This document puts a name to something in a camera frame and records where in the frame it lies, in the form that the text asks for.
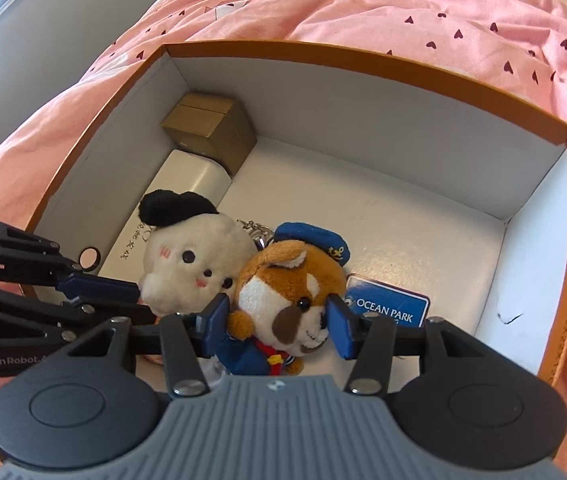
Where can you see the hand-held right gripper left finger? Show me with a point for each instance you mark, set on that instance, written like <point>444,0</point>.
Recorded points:
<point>216,320</point>

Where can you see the white box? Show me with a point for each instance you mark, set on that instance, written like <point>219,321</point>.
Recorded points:
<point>188,175</point>

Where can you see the small brown cardboard box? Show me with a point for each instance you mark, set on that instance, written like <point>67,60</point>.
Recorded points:
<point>213,130</point>

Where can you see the pink printed duvet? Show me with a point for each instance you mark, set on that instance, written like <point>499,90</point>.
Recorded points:
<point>363,10</point>

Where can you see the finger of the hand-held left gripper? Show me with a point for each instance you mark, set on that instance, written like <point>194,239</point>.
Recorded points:
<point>88,312</point>
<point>98,285</point>

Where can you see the orange cardboard box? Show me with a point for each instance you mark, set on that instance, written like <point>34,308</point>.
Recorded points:
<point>413,185</point>

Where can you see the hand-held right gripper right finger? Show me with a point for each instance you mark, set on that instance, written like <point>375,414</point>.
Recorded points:
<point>339,330</point>

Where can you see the white plush with pink stripes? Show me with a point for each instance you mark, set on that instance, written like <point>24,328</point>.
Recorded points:
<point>188,255</point>

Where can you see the blue hang tag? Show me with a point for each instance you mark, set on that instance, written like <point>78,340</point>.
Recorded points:
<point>388,305</point>

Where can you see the brown dog plush blue hat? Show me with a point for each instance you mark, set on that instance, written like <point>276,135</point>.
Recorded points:
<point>273,285</point>

